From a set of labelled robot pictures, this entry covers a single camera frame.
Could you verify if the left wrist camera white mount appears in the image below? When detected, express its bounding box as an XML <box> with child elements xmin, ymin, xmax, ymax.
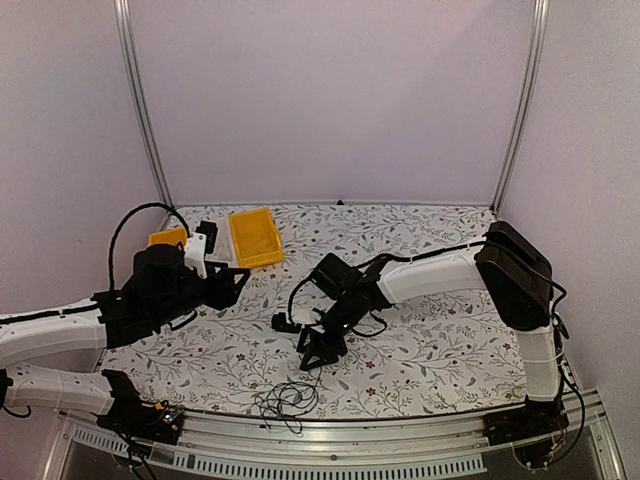
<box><xmin>184</xmin><ymin>221</ymin><xmax>218</xmax><ymax>280</ymax></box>

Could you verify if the back aluminium floor rail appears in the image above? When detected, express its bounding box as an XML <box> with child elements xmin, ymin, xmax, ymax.
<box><xmin>175</xmin><ymin>199</ymin><xmax>494</xmax><ymax>210</ymax></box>

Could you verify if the right yellow plastic bin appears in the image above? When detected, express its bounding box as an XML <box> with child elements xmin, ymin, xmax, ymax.
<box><xmin>229</xmin><ymin>208</ymin><xmax>284</xmax><ymax>269</ymax></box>

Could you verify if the aluminium corner post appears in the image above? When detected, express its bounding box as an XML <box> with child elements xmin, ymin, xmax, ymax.
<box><xmin>491</xmin><ymin>0</ymin><xmax>549</xmax><ymax>216</ymax></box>
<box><xmin>113</xmin><ymin>0</ymin><xmax>174</xmax><ymax>206</ymax></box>

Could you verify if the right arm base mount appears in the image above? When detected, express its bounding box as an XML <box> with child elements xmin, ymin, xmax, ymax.
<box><xmin>483</xmin><ymin>396</ymin><xmax>569</xmax><ymax>469</ymax></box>

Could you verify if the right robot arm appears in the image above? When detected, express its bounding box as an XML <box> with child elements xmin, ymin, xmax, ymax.
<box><xmin>297</xmin><ymin>221</ymin><xmax>567</xmax><ymax>436</ymax></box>

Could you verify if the right aluminium corner post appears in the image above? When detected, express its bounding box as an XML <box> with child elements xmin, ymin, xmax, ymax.
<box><xmin>491</xmin><ymin>0</ymin><xmax>549</xmax><ymax>216</ymax></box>

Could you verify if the black cable pile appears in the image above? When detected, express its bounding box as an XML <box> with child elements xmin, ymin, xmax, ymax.
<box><xmin>252</xmin><ymin>374</ymin><xmax>324</xmax><ymax>439</ymax></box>

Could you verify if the left yellow plastic bin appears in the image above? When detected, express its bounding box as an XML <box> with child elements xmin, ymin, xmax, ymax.
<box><xmin>148</xmin><ymin>227</ymin><xmax>189</xmax><ymax>247</ymax></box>

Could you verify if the left aluminium corner post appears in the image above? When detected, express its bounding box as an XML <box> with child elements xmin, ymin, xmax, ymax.
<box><xmin>113</xmin><ymin>0</ymin><xmax>174</xmax><ymax>206</ymax></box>

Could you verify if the white translucent plastic bin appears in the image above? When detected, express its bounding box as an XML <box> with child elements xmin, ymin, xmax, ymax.
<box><xmin>207</xmin><ymin>218</ymin><xmax>238</xmax><ymax>267</ymax></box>

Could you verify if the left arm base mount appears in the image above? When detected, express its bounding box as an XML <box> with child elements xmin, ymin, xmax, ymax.
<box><xmin>96</xmin><ymin>370</ymin><xmax>184</xmax><ymax>445</ymax></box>

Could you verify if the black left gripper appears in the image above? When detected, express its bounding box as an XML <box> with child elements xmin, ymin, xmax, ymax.
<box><xmin>152</xmin><ymin>262</ymin><xmax>250</xmax><ymax>329</ymax></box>

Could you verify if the yellow plastic bin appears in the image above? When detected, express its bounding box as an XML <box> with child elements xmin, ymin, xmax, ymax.
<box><xmin>148</xmin><ymin>227</ymin><xmax>189</xmax><ymax>247</ymax></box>
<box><xmin>229</xmin><ymin>208</ymin><xmax>284</xmax><ymax>269</ymax></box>

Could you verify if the aluminium front rail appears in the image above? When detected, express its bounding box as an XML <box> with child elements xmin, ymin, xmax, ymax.
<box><xmin>45</xmin><ymin>389</ymin><xmax>628</xmax><ymax>479</ymax></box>

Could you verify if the floral table cloth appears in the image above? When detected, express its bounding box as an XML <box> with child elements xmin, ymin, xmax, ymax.
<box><xmin>99</xmin><ymin>202</ymin><xmax>569</xmax><ymax>420</ymax></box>

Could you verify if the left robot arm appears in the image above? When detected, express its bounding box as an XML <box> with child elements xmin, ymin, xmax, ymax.
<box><xmin>1</xmin><ymin>244</ymin><xmax>250</xmax><ymax>434</ymax></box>

